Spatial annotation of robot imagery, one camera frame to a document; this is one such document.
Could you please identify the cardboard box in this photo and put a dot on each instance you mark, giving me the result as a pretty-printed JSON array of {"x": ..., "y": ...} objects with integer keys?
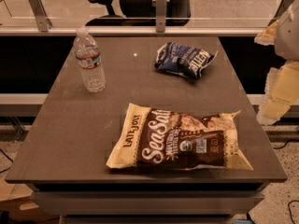
[{"x": 16, "y": 200}]

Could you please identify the left metal glass bracket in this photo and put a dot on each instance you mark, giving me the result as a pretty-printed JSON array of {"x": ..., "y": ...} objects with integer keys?
[{"x": 42, "y": 20}]

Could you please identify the clear plastic water bottle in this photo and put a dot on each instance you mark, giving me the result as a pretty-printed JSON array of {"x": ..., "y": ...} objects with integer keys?
[{"x": 88, "y": 56}]

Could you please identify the metal glass bracket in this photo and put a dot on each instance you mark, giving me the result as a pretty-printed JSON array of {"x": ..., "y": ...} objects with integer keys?
[
  {"x": 160, "y": 15},
  {"x": 42, "y": 20},
  {"x": 283, "y": 6}
]

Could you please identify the right metal glass bracket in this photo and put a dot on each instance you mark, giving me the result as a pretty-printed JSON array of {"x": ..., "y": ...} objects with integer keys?
[{"x": 283, "y": 6}]

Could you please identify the black office chair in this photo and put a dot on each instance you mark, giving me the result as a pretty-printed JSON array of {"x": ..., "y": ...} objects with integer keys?
[{"x": 142, "y": 13}]

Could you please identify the blue chip bag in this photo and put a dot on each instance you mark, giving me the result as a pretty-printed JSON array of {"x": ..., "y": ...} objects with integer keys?
[{"x": 182, "y": 60}]

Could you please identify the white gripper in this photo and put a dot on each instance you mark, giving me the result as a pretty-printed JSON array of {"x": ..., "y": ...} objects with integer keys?
[{"x": 288, "y": 36}]

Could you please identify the middle metal glass bracket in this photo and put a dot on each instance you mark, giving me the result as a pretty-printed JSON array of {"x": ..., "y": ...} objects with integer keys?
[{"x": 160, "y": 15}]

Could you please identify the brown sea salt chip bag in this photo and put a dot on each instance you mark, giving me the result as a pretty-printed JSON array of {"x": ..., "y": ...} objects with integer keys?
[{"x": 167, "y": 139}]

